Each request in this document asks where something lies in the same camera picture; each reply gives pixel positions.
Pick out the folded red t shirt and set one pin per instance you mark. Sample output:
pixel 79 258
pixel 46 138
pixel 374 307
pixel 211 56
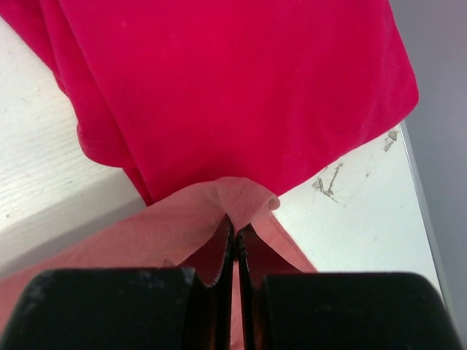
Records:
pixel 181 92

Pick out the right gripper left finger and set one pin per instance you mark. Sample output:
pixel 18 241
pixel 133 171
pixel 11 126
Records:
pixel 183 307

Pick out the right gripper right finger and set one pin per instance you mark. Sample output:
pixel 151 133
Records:
pixel 284 308

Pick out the salmon pink t shirt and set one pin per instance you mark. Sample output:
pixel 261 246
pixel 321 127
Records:
pixel 167 233

